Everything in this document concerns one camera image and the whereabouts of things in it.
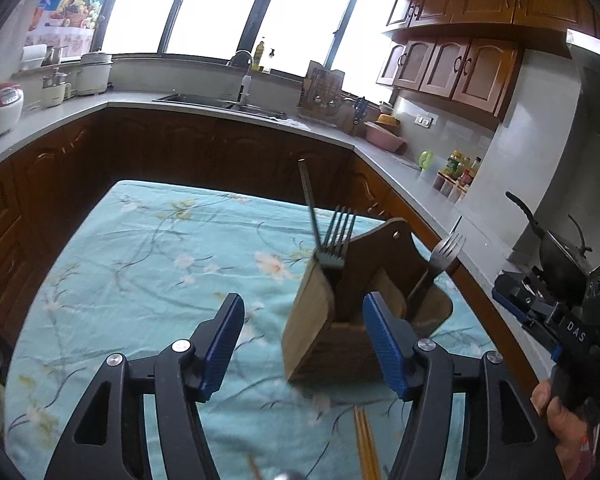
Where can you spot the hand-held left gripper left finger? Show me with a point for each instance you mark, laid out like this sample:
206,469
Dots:
225,345

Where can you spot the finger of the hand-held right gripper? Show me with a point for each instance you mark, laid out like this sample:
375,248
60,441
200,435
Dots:
520,285
509,305

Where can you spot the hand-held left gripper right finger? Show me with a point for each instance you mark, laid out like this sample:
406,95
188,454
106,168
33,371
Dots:
385,345

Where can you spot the wooden utensil holder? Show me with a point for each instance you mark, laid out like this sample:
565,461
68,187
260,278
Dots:
325,345

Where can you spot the steel fork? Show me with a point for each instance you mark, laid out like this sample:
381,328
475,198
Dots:
445,255
337,230

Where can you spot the red-patterned wooden chopstick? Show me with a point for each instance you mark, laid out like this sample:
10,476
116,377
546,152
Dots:
366,447
253,466
374,462
359,445

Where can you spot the steel spoon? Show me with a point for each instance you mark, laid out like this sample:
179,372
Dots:
290,475

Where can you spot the metal chopstick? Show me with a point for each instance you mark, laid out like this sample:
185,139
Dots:
310,205

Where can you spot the person's right hand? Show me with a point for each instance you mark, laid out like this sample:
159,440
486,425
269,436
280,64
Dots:
565,425

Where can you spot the black wok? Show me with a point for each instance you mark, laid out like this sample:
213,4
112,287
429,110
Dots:
555,250

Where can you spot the teal floral tablecloth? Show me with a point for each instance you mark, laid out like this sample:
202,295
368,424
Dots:
145,270

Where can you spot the seasoning jar rack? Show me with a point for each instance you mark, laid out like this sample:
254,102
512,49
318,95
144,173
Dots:
450,188

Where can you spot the green label sauce bottle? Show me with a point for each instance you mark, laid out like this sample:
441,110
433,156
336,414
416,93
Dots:
452,162

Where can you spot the grey kitchen countertop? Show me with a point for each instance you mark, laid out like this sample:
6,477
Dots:
405,180

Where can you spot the green plastic cup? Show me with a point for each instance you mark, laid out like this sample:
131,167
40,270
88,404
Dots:
425,160

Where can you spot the pink plastic basin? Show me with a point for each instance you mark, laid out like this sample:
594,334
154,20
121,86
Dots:
382,136

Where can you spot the yellow bowl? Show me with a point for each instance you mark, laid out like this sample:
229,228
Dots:
387,120

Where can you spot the small white bowl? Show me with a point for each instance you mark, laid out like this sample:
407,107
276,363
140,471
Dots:
386,108

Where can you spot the range hood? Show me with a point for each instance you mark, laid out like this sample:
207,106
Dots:
595,75

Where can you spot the white dish rag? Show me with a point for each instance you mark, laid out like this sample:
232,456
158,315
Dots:
292,122

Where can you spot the knife block with scissors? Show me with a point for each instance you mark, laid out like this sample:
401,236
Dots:
355,112

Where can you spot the steel kitchen sink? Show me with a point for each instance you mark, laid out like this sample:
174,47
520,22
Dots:
190,99

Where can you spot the chrome sink faucet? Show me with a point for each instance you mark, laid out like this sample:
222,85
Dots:
245,90

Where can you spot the wooden cutting board rack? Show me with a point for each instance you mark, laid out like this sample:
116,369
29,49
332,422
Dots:
322,90

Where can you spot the yellow oil bottle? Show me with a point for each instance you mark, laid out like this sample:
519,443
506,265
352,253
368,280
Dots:
260,55

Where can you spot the large white rice cooker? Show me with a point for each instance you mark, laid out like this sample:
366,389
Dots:
94,72

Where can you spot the small beige kitchen appliance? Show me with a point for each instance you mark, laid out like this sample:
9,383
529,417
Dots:
55,90

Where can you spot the kitchen window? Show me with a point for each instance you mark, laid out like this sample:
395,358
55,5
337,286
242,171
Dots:
205,5

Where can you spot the white plastic container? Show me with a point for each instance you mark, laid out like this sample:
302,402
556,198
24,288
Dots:
32,56

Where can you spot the fruit print roller blind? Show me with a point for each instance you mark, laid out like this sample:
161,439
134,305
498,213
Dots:
65,5

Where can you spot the wall light switch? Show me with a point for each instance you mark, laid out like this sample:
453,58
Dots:
424,120

